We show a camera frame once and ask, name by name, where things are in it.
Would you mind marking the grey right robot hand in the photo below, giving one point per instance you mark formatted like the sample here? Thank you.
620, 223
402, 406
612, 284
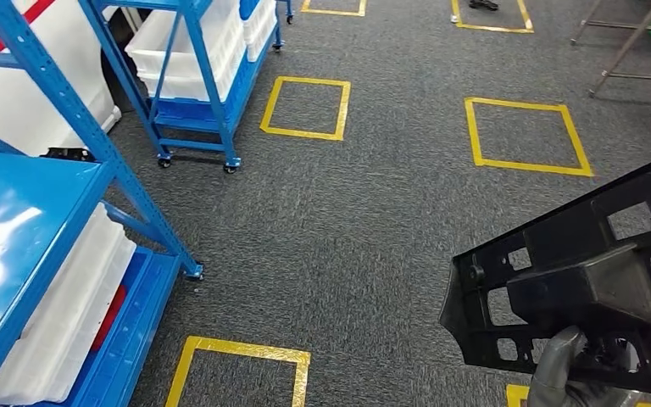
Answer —
550, 371

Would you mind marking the black plastic perforated part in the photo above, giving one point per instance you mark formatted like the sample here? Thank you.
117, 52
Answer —
572, 281

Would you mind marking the blue metal shelf rack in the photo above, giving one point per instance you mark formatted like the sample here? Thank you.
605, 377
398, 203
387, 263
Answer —
16, 224

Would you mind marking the black wheeled stand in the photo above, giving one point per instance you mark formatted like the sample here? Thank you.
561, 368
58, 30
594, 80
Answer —
482, 4

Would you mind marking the blue plastic crate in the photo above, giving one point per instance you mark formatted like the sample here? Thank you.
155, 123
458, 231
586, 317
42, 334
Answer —
188, 115
134, 337

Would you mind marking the red item in crate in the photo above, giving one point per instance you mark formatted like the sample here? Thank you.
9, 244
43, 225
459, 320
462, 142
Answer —
109, 317

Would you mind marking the white plastic crate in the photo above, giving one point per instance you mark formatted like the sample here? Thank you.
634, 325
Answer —
261, 28
221, 39
61, 314

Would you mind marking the blue wheeled rack cart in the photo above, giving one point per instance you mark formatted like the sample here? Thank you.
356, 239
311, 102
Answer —
202, 56

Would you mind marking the white car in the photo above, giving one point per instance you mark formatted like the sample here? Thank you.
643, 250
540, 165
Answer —
22, 101

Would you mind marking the steel frame table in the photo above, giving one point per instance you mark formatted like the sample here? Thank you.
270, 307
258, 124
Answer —
631, 44

